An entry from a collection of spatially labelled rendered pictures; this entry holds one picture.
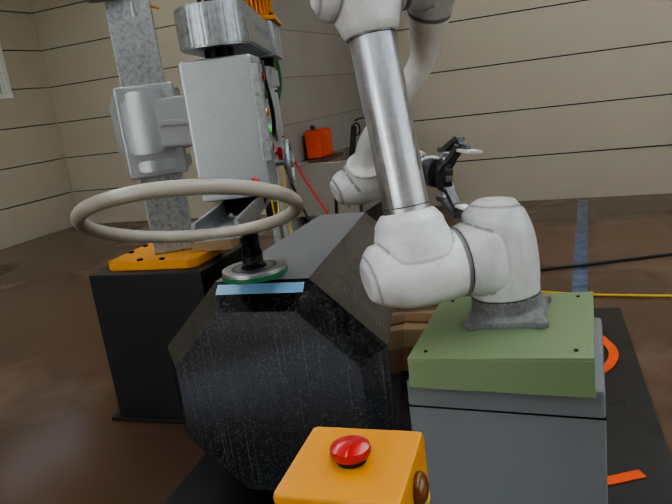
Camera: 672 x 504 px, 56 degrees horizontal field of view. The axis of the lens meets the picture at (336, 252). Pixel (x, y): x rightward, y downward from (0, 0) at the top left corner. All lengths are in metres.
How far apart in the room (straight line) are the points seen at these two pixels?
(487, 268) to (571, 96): 5.86
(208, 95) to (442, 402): 1.11
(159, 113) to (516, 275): 1.97
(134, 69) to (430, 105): 4.77
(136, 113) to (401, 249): 1.90
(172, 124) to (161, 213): 0.45
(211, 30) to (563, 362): 1.29
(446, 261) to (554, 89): 5.91
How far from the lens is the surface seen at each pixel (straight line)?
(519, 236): 1.38
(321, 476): 0.62
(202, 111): 1.95
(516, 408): 1.38
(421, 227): 1.30
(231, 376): 2.23
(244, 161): 1.94
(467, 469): 1.48
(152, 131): 2.97
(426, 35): 1.51
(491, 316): 1.43
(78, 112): 9.77
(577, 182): 7.25
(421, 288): 1.31
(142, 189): 1.19
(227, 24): 1.93
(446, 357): 1.32
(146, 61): 3.06
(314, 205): 5.47
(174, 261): 2.93
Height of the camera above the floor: 1.42
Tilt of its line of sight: 14 degrees down
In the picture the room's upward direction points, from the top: 7 degrees counter-clockwise
